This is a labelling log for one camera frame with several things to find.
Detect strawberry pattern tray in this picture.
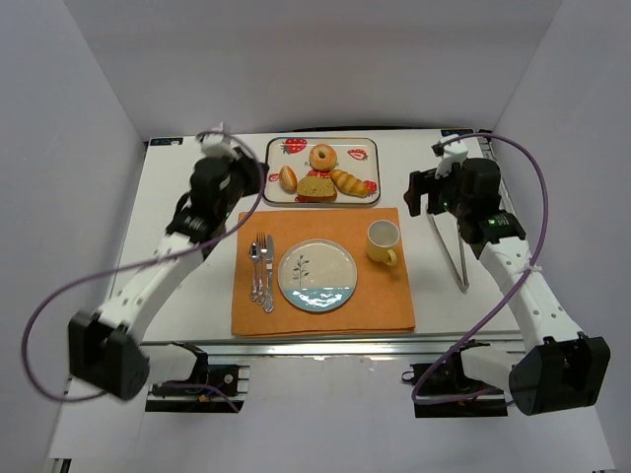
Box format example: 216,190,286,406
264,136,381,207

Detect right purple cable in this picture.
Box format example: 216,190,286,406
410,131,550,406

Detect blue table label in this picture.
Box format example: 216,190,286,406
149,137,183,147
440,128,474,137

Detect orange cloth placemat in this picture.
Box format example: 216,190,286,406
232,208,415,337

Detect right blue table label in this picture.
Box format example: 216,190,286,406
440,128,474,137

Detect striped long bread roll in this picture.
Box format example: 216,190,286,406
329,169,369,198

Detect silver table knife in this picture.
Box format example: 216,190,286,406
263,235,274,313

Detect left blue table label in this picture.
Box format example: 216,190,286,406
149,137,183,147

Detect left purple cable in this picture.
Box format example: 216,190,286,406
21,128,270,403

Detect round sesame bun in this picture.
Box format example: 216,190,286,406
279,166,298,193

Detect silver fork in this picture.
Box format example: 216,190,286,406
255,233,267,305

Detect sliced loaf bread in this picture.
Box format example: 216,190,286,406
296,175,337,203

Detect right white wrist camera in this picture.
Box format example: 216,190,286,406
432,135,468,179

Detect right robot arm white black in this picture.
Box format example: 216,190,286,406
404,159,610,416

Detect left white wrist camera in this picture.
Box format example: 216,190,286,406
195,122,232,158

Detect yellow mug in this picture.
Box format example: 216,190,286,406
366,220,400,266

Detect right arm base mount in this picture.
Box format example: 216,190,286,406
413,353,513,419

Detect purple cable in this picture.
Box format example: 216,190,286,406
21,128,270,403
410,131,550,406

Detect round plate blue white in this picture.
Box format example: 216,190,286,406
277,238,358,313

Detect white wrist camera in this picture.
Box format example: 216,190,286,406
432,135,468,179
195,122,232,158

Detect metal serving tongs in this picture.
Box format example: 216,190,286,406
426,214,469,294

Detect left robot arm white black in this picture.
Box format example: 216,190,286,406
68,148,269,401

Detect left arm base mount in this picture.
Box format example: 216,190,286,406
143,343,249,414

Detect bagel with hole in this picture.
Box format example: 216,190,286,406
309,144,337,171

